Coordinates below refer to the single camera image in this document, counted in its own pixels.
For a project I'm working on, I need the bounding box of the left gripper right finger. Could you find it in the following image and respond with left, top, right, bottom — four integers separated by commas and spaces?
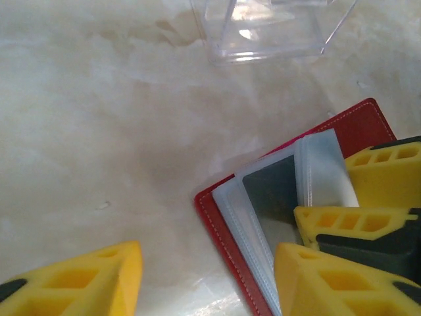
274, 242, 421, 316

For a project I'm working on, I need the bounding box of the grey plastic card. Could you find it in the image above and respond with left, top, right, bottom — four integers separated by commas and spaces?
242, 154, 305, 246

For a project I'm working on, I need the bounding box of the red card holder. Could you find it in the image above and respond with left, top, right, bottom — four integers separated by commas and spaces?
193, 97, 397, 316

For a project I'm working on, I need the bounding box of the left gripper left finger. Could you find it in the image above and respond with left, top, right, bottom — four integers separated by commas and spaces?
0, 240, 144, 316

